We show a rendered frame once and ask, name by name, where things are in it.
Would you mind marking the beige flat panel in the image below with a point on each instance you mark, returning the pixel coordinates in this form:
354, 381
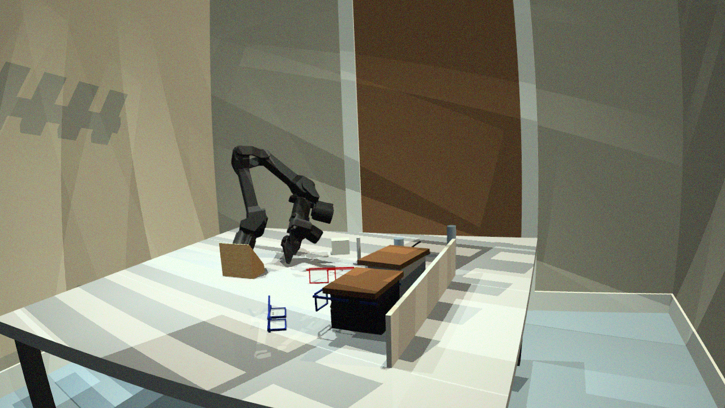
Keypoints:
406, 317

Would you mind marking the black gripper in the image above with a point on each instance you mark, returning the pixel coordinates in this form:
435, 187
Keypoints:
299, 228

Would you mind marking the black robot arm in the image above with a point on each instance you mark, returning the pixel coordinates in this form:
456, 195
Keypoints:
305, 196

